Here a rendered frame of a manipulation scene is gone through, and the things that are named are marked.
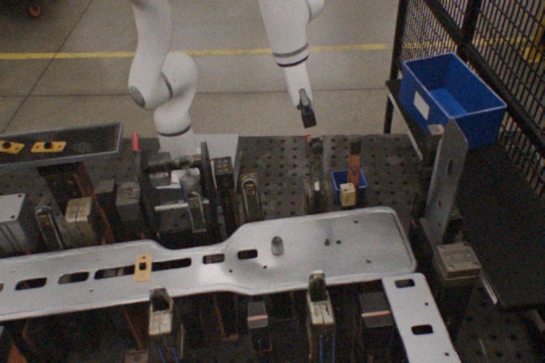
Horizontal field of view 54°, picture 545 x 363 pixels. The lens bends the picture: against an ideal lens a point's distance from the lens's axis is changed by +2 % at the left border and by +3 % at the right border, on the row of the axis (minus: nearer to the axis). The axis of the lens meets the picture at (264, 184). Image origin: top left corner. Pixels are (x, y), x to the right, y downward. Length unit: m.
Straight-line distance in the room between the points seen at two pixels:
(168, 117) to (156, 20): 0.35
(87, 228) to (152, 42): 0.54
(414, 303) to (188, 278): 0.53
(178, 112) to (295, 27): 0.67
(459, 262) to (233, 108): 2.50
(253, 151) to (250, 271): 0.87
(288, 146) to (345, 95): 1.57
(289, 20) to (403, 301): 0.67
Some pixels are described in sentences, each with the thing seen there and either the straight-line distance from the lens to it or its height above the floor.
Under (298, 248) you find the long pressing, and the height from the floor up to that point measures 1.00.
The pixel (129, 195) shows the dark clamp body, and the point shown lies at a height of 1.08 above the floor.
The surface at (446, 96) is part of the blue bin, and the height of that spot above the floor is 1.03.
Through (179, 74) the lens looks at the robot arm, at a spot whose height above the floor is 1.19.
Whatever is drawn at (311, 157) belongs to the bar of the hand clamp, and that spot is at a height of 1.17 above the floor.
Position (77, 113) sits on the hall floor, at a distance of 3.83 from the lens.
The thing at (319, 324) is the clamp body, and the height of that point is 1.04.
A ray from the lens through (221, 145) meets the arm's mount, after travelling 1.97.
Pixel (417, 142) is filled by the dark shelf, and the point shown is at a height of 1.03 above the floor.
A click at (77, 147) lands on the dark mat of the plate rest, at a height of 1.16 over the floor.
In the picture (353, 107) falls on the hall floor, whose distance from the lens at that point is 3.49.
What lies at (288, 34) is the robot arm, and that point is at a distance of 1.16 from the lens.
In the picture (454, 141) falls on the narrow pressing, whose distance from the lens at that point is 1.18.
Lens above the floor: 2.03
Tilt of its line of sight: 44 degrees down
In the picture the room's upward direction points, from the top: 6 degrees counter-clockwise
